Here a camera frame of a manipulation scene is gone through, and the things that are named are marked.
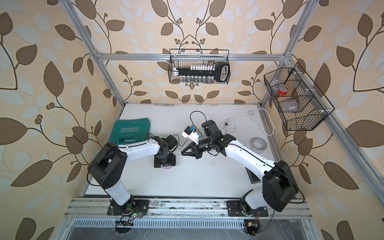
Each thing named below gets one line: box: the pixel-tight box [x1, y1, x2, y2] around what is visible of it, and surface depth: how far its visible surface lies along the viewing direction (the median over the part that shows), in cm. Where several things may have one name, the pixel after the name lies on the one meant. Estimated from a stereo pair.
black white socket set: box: [173, 62, 231, 83], surface depth 86 cm
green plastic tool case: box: [109, 118, 151, 145], surface depth 101 cm
